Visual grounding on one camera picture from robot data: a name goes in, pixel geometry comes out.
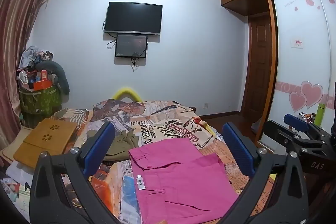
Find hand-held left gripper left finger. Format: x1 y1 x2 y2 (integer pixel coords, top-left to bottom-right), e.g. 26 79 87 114
29 122 124 224

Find wooden wardrobe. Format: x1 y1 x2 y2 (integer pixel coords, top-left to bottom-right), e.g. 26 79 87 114
220 0 336 140

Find grey neck pillow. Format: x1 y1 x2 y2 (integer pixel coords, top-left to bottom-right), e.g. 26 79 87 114
35 61 70 95

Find black wall television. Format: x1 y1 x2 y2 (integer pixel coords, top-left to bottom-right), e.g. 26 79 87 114
104 2 163 36

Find pink pants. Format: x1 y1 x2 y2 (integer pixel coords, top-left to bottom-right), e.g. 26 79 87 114
128 138 239 224

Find stack of papers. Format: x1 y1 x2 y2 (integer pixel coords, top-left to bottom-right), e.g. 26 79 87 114
0 161 36 215

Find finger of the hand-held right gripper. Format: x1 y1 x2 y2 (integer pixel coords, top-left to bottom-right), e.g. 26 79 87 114
262 120 326 155
283 113 332 138

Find small black monitor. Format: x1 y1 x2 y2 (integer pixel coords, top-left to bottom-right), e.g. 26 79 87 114
115 34 148 58

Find pile of clutter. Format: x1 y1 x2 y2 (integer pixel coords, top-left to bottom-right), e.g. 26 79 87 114
16 46 56 91

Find pink heart stickers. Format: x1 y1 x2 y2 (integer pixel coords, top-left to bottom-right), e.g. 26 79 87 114
289 80 324 113

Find wooden lap desk board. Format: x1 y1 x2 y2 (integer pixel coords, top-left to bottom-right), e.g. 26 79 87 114
13 118 78 169

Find green laundry basket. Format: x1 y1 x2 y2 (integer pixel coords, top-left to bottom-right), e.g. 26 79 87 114
19 84 62 128

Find green bottle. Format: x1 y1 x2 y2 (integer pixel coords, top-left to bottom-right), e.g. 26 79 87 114
314 103 326 126

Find printed blanket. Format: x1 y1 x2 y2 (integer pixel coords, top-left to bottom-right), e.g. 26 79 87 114
3 99 279 224

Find yellow foam arch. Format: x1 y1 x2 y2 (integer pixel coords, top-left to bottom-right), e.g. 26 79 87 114
112 87 144 103

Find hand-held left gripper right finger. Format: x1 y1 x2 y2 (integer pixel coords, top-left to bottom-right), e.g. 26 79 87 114
222 122 309 224

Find striped red curtain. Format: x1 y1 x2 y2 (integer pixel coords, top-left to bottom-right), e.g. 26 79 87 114
0 0 54 161

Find brown wooden door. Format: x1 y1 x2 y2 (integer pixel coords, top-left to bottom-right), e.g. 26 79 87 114
241 15 272 117

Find olive green garment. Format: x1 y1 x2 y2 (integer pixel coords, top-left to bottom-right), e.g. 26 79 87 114
87 130 139 162

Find snack packets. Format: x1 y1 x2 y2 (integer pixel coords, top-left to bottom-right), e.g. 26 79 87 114
299 112 316 123

